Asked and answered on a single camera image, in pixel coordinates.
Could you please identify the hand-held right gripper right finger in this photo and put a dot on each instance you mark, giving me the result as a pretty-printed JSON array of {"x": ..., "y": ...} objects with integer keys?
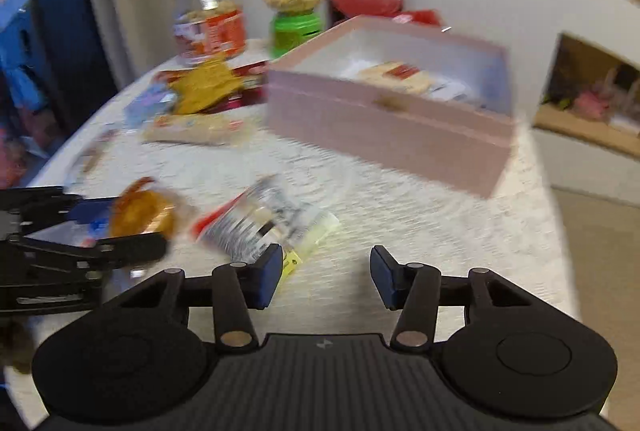
[{"x": 385, "y": 278}]

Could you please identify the clear silver snack packet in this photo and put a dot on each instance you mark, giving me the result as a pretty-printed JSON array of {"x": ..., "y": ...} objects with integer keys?
[{"x": 250, "y": 221}]

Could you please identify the white tablecloth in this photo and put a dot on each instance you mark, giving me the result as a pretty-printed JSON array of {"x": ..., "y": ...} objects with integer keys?
[{"x": 400, "y": 221}]

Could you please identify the wooden shelf niche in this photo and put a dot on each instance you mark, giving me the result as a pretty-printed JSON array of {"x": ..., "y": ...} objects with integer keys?
[{"x": 590, "y": 81}]

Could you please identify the red snack packet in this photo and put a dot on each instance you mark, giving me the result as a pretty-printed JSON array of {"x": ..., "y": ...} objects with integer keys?
[{"x": 250, "y": 88}]

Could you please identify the pink toy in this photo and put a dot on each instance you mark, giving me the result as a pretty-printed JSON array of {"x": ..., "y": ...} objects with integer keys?
[{"x": 591, "y": 102}]

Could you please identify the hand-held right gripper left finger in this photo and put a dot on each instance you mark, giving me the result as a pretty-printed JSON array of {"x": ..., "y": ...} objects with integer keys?
[{"x": 267, "y": 276}]

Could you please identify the beige red-label snack packet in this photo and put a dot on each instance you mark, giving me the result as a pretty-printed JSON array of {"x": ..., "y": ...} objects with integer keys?
[{"x": 395, "y": 77}]

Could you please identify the orange snack packet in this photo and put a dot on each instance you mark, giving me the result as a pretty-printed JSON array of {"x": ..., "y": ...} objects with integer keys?
[{"x": 142, "y": 211}]

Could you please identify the glass jar with gold lid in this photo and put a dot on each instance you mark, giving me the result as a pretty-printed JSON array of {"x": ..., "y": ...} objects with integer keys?
[{"x": 210, "y": 23}]

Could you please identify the small clear snack packet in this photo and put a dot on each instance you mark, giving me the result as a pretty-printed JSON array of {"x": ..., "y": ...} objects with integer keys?
[{"x": 95, "y": 153}]

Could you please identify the green candy dispenser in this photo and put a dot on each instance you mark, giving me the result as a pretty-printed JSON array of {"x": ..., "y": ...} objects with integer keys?
[{"x": 292, "y": 11}]

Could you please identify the blue frame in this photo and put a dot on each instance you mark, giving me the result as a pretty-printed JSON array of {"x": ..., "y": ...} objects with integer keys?
[{"x": 70, "y": 11}]

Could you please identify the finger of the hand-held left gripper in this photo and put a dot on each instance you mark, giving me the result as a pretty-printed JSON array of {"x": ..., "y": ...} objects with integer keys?
[
  {"x": 135, "y": 247},
  {"x": 87, "y": 212}
]

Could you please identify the clear box of snack packets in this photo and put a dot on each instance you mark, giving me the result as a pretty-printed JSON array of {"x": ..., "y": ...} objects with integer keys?
[{"x": 380, "y": 131}]

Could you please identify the blue snack packet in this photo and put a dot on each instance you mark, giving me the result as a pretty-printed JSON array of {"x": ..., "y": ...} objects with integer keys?
[{"x": 147, "y": 103}]

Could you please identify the pale yellow snack packet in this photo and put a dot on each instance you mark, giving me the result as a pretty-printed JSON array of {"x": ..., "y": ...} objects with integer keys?
[{"x": 317, "y": 231}]

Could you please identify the white snack packet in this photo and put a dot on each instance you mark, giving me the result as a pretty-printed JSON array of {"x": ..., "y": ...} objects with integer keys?
[{"x": 452, "y": 91}]

